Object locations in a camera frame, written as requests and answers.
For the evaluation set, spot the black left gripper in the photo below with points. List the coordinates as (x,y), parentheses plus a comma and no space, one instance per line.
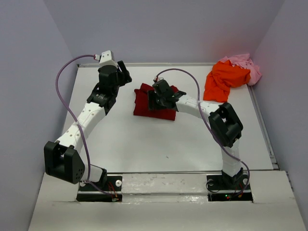
(125,77)

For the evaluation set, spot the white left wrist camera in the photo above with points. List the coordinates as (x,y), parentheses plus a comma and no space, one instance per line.
(106,58)

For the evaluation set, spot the dark red t shirt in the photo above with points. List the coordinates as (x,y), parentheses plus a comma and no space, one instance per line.
(142,109)

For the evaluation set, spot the white rail at table edge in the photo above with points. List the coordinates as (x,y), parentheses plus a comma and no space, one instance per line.
(166,64)

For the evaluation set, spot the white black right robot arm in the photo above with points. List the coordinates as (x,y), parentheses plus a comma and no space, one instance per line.
(223,123)

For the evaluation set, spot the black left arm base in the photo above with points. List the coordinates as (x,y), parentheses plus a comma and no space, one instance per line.
(103,190)

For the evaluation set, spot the white front board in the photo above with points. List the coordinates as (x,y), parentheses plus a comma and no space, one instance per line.
(167,202)

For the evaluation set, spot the pink t shirt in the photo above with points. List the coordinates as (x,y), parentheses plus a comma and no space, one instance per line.
(245,62)

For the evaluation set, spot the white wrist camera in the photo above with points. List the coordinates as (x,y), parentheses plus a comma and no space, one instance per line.
(106,58)
(158,79)

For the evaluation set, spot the orange t shirt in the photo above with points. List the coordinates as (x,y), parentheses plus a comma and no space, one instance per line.
(222,78)

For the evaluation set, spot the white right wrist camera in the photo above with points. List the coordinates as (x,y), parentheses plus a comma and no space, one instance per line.
(158,79)

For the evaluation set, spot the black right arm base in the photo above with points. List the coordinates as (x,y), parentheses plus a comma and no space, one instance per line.
(218,191)

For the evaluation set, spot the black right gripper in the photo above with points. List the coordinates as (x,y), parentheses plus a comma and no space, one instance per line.
(152,95)

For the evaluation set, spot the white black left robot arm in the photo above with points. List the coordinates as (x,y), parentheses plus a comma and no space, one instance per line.
(62,158)

